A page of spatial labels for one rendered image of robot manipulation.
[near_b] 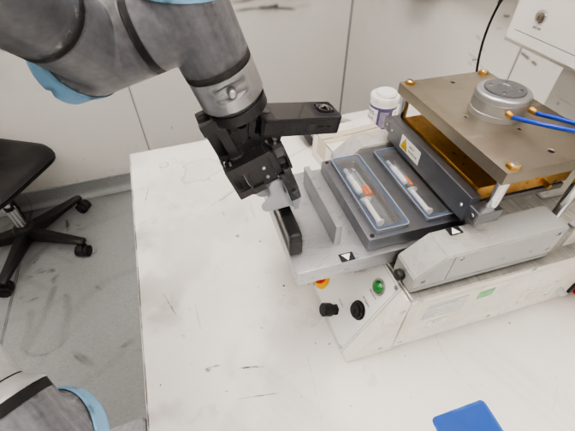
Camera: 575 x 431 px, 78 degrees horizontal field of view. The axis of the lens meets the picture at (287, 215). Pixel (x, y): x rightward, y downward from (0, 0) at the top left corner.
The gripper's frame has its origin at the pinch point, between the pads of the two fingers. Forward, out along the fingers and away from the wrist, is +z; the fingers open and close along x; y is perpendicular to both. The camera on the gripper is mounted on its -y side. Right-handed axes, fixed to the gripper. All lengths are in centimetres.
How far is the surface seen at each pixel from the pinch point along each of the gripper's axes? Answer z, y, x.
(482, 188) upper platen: 2.1, -23.7, 11.8
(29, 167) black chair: 27, 90, -110
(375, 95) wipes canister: 25, -37, -47
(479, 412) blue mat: 30.1, -11.2, 32.0
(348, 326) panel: 21.0, 1.5, 13.4
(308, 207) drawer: 4.0, -1.3, -1.1
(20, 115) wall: 20, 95, -148
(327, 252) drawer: 3.6, -0.3, 8.9
